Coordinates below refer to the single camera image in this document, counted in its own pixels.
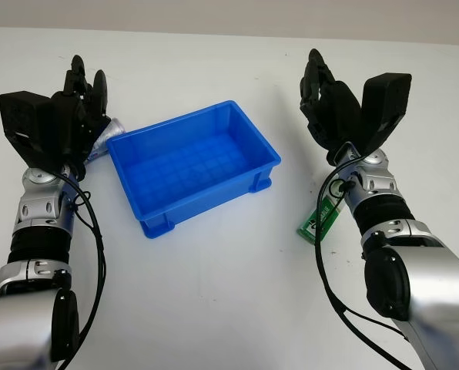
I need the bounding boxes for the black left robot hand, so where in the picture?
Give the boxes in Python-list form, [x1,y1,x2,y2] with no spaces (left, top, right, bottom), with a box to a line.
[50,55,113,180]

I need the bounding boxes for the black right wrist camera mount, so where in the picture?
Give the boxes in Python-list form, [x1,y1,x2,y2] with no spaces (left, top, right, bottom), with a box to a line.
[358,72,413,156]

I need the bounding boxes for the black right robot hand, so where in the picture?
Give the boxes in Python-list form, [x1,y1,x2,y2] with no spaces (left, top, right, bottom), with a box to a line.
[299,49,365,166]

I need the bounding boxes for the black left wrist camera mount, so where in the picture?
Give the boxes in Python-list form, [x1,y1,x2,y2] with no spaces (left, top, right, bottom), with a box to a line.
[0,91,55,169]

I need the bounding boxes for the blue plastic tray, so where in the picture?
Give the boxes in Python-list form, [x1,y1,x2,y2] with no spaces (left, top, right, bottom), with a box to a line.
[106,99,283,240]

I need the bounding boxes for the green toothpaste box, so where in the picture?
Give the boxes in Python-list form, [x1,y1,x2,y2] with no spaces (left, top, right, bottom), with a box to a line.
[295,188,346,244]

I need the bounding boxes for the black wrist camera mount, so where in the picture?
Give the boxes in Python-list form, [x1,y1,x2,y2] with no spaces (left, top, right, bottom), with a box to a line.
[0,91,55,169]
[358,72,413,156]

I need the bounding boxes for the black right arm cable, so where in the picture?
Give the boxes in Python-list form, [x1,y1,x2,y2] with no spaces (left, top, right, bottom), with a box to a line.
[313,152,412,370]

